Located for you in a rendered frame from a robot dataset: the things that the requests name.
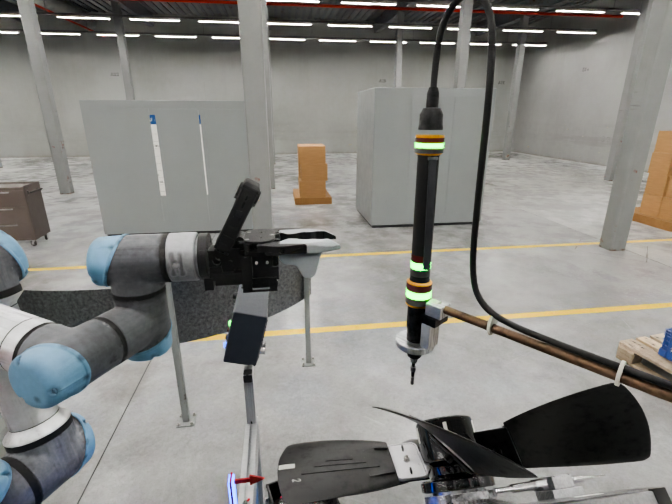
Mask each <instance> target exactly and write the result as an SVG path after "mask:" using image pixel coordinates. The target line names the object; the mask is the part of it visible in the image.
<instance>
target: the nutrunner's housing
mask: <svg viewBox="0 0 672 504"><path fill-rule="evenodd" d="M438 104H439V89H438V87H429V89H428V91H427V98H426V108H423V109H422V111H421V113H420V117H419V126H418V130H443V112H442V109H441V108H438ZM423 313H425V308H424V309H415V308H412V307H409V306H408V307H407V323H406V327H407V336H406V339H407V340H408V341H409V342H411V343H415V344H419V343H420V338H421V325H422V323H421V322H420V317H421V314H423ZM407 356H408V357H409V358H411V359H419V358H421V355H411V354H408V353H407Z"/></svg>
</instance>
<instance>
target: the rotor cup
mask: <svg viewBox="0 0 672 504"><path fill-rule="evenodd" d="M471 420H472V419H471V417H470V416H468V415H451V416H443V417H437V418H432V419H427V420H424V421H426V422H428V423H431V424H433V425H436V426H438V427H441V428H443V429H444V427H443V423H442V422H446V424H447V429H448V430H449V431H451V432H453V433H456V434H458V435H460V436H462V437H464V438H467V439H469V440H471V441H473V442H475V443H476V441H475V438H474V436H473V432H474V430H473V426H472V422H471ZM416 428H418V434H419V439H420V444H419V448H420V453H421V457H422V459H423V462H424V464H425V465H426V466H429V467H430V469H431V471H432V476H433V477H432V479H431V481H426V482H422V483H421V484H420V485H421V491H422V493H423V494H430V493H441V492H450V491H459V490H467V489H474V488H482V487H488V486H494V485H495V484H496V483H495V479H494V476H487V475H481V474H477V473H475V472H474V473H473V474H469V473H468V472H467V471H466V470H465V469H464V468H463V467H462V466H461V465H460V464H458V463H457V462H456V461H455V460H453V461H452V462H451V463H449V462H448V461H447V460H445V459H444V455H445V454H446V452H445V451H444V450H443V449H442V448H441V447H440V446H439V445H438V444H437V443H435V442H434V441H433V440H432V439H431V435H432V433H431V432H430V431H428V430H427V429H425V428H424V427H422V426H421V425H419V424H416Z"/></svg>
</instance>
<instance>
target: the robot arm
mask: <svg viewBox="0 0 672 504"><path fill-rule="evenodd" d="M260 195H261V191H260V184H259V183H258V182H256V181H254V180H252V179H250V178H246V179H245V180H244V182H241V183H240V185H239V186H238V187H237V188H236V194H235V196H234V198H236V200H235V202H234V204H233V206H232V208H231V210H230V212H229V215H228V217H227V219H226V221H225V223H224V225H223V227H222V229H221V231H220V234H219V235H218V237H217V239H216V242H215V245H213V243H212V238H211V235H210V233H199V234H198V233H197V232H179V233H160V234H134V235H129V234H123V235H117V236H105V237H98V238H96V239H95V240H94V241H93V242H92V243H91V244H90V246H89V248H88V251H87V256H86V267H87V272H88V275H89V276H90V277H91V281H92V282H93V283H94V284H96V285H98V286H105V287H110V286H111V292H112V297H113V303H114V308H113V309H111V310H109V311H107V312H105V313H103V314H101V315H99V316H97V317H95V318H92V319H90V320H88V321H86V322H84V323H82V324H80V325H78V326H76V327H73V328H70V327H67V326H64V325H62V324H58V323H55V322H53V321H50V320H47V319H44V318H41V317H38V316H35V315H32V314H29V313H26V312H23V311H21V310H20V308H19V305H18V303H17V300H18V298H19V297H20V295H21V294H22V292H23V289H22V286H21V284H20V281H21V280H23V279H24V278H25V277H26V276H27V274H28V268H29V263H28V259H27V256H26V254H25V252H24V250H23V249H22V247H21V246H20V245H19V244H18V242H17V241H16V240H15V239H14V238H12V237H11V236H10V235H7V234H6V233H5V232H4V231H1V230H0V412H1V415H2V417H3V419H4V422H5V424H6V426H7V428H8V432H7V434H6V435H5V437H4V439H3V441H2V443H3V446H4V448H5V451H6V455H5V456H4V457H2V458H1V459H0V504H41V503H42V502H43V501H44V500H45V499H47V498H48V497H49V496H50V495H51V494H52V493H53V492H55V491H56V490H57V489H58V488H59V487H60V486H62V485H63V484H64V483H65V482H66V481H67V480H68V479H70V478H71V477H73V476H74V475H76V474H77V473H78V472H79V471H80V470H81V468H82V467H83V466H84V465H85V464H86V463H87V462H88V461H89V460H90V459H91V457H92V455H93V453H94V450H95V435H94V432H93V429H92V427H91V425H90V424H89V423H88V422H87V423H86V421H85V420H86V419H85V418H84V417H83V416H81V415H80V414H78V413H74V412H71V411H70V410H69V409H67V408H63V407H59V406H58V404H59V403H61V402H62V401H64V400H66V399H68V398H69V397H71V396H74V395H76V394H78V393H80V392H81V391H83V390H84V389H85V388H86V387H87V386H88V385H89V384H90V383H92V382H93V381H95V380H96V379H98V378H99V377H101V376H102V375H104V374H105V373H107V372H108V371H110V370H111V369H113V368H114V367H116V366H118V365H119V364H121V363H123V362H124V361H126V360H127V359H128V360H131V361H136V362H142V361H149V360H152V359H153V358H154V357H160V356H162V355H163V354H165V353H166V352H167V351H168V350H169V349H170V347H171V345H172V331H171V330H172V320H171V318H170V313H169V306H168V299H167V292H166V285H165V283H166V282H179V281H198V280H200V278H201V279H204V285H205V291H208V290H214V289H215V286H223V285H241V284H242V287H241V288H242V289H243V293H251V292H267V291H277V287H278V279H279V258H280V261H281V262H282V263H284V264H288V265H296V266H297V267H298V269H299V271H300V272H301V274H302V276H303V277H305V278H312V277H314V276H315V274H316V272H317V268H318V264H319V261H320V257H321V253H322V252H328V251H333V250H338V249H340V245H339V244H338V243H336V242H334V241H332V240H331V239H336V235H334V234H332V233H330V232H328V231H326V230H317V229H302V228H274V229H254V230H248V231H246V232H243V231H240V230H241V228H242V226H243V224H244V222H245V220H246V218H247V216H248V214H249V212H250V210H251V208H252V207H255V205H256V203H257V202H258V201H259V199H260ZM278 256H279V257H278ZM264 287H270V288H269V289H253V288H264Z"/></svg>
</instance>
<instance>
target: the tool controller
mask: <svg viewBox="0 0 672 504"><path fill-rule="evenodd" d="M241 287H242V284H241V285H239V288H238V292H234V294H233V299H236V300H235V305H234V309H233V314H232V318H231V323H230V328H229V333H228V338H227V344H226V349H225V353H224V359H223V361H224V362H228V363H235V364H242V365H253V366H256V364H257V361H258V358H259V354H264V355H265V352H266V348H265V347H266V342H263V338H264V335H265V331H266V325H267V322H268V300H269V291H267V292H251V293H243V289H242V288H241Z"/></svg>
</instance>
